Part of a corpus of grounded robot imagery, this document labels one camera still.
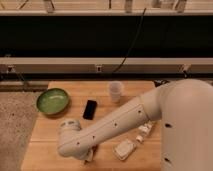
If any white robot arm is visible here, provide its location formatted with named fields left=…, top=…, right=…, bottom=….
left=57, top=79, right=213, bottom=171

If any green ceramic bowl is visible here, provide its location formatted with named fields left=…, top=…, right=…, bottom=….
left=36, top=88, right=70, bottom=115

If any black smartphone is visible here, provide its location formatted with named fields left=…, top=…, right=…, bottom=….
left=83, top=100, right=97, bottom=120

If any white plastic bottle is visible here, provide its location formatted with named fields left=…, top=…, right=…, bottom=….
left=136, top=121, right=155, bottom=143

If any translucent plastic cup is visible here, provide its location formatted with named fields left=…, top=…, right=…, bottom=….
left=108, top=81, right=124, bottom=102

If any white wall outlet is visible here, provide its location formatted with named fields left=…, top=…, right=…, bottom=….
left=97, top=66, right=102, bottom=73

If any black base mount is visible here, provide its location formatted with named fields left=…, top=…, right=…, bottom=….
left=154, top=80, right=169, bottom=87

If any black hanging cable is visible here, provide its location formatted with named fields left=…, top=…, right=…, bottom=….
left=111, top=7, right=147, bottom=74

